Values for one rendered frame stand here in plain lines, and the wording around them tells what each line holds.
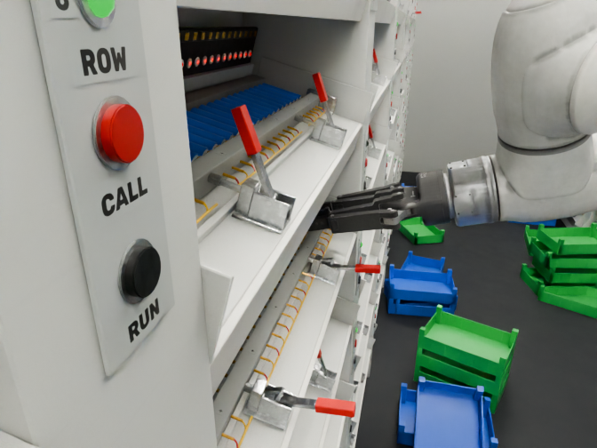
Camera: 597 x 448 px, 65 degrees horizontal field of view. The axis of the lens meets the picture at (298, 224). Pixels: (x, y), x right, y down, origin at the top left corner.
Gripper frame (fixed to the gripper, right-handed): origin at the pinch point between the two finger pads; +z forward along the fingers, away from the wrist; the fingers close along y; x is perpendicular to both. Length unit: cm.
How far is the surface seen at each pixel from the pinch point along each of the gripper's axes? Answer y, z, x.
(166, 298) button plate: 51, -9, -16
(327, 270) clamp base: 6.4, -2.6, 5.9
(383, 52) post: -83, -10, -17
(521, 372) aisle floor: -99, -40, 113
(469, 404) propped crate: -63, -19, 95
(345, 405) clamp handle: 32.2, -8.5, 6.4
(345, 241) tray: -7.9, -2.9, 8.0
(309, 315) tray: 15.4, -1.5, 7.3
